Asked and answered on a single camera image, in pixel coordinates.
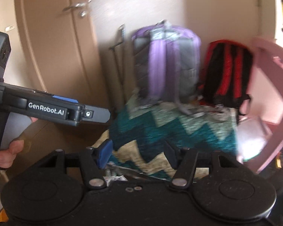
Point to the pink desk chair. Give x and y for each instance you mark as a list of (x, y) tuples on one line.
[(260, 135)]

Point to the purple grey backpack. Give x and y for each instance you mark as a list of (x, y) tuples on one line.
[(167, 65)]

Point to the beige wooden door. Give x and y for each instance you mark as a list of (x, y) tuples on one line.
[(61, 50)]

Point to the person's left hand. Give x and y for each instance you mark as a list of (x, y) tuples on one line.
[(14, 140)]

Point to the red black backpack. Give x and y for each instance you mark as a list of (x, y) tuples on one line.
[(226, 75)]

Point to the silver door handle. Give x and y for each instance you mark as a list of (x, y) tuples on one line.
[(79, 6)]

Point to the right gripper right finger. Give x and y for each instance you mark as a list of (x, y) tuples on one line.
[(173, 154)]

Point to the teal zigzag knitted blanket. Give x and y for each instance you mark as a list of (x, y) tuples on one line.
[(138, 134)]

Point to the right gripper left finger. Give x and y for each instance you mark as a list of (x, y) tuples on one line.
[(103, 153)]

